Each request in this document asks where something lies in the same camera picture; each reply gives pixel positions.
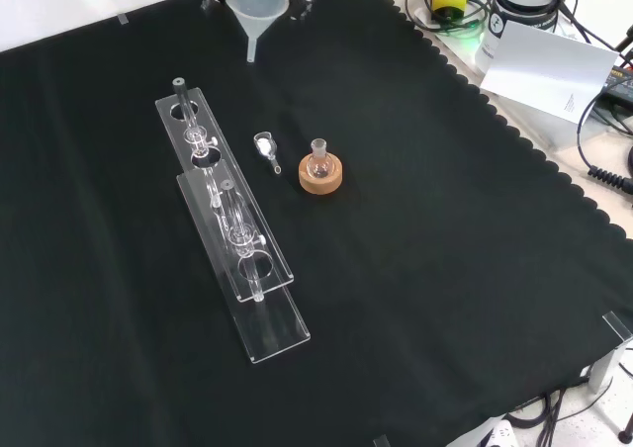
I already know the black cloth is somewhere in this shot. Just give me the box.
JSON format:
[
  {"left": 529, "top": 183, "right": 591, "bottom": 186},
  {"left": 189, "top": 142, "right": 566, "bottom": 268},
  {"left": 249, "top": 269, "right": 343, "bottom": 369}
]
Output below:
[{"left": 0, "top": 0, "right": 633, "bottom": 447}]

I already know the clear round-bottom flask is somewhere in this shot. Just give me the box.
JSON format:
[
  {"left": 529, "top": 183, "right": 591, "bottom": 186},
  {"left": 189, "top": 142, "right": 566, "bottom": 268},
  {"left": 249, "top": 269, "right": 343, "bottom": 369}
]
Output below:
[{"left": 305, "top": 138, "right": 331, "bottom": 180}]

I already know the white power strip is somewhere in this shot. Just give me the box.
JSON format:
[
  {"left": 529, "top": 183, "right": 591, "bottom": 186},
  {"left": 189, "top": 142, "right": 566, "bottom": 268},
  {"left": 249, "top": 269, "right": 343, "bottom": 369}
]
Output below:
[{"left": 472, "top": 416, "right": 517, "bottom": 447}]

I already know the pale board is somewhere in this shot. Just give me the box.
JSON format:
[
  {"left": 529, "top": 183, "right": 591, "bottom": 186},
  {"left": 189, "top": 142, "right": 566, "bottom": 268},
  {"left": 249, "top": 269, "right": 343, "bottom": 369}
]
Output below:
[{"left": 478, "top": 21, "right": 620, "bottom": 125}]

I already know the clear glass weighing funnel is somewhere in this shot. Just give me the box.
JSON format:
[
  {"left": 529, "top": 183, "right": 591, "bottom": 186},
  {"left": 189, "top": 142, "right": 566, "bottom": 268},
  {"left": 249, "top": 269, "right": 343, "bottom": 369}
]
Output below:
[{"left": 252, "top": 131, "right": 285, "bottom": 176}]

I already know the translucent plastic funnel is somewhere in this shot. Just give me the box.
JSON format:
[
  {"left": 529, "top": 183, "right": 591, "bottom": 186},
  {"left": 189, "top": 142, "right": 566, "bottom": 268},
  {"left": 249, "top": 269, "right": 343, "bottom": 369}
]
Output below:
[{"left": 225, "top": 0, "right": 291, "bottom": 65}]

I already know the clear acrylic funnel stand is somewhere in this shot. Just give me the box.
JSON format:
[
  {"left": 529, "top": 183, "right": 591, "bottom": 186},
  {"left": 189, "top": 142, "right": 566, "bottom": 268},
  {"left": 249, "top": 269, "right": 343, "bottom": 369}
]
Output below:
[{"left": 154, "top": 76, "right": 312, "bottom": 365}]

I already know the grey metal bracket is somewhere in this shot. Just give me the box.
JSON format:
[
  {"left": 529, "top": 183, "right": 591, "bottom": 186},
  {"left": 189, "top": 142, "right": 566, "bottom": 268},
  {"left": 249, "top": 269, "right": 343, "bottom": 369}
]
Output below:
[{"left": 587, "top": 311, "right": 633, "bottom": 394}]

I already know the black power adapter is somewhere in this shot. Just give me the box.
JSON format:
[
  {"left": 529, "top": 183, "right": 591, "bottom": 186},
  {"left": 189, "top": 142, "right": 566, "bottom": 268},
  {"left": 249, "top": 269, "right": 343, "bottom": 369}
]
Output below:
[{"left": 605, "top": 64, "right": 633, "bottom": 100}]

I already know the black coiled cable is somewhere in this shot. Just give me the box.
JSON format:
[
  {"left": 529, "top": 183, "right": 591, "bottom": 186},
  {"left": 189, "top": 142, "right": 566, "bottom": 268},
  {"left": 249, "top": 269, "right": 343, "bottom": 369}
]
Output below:
[{"left": 576, "top": 95, "right": 633, "bottom": 197}]

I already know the cork ring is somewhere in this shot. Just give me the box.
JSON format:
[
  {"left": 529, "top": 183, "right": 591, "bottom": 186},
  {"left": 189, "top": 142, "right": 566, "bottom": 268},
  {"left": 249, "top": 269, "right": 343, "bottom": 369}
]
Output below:
[{"left": 298, "top": 152, "right": 344, "bottom": 197}]

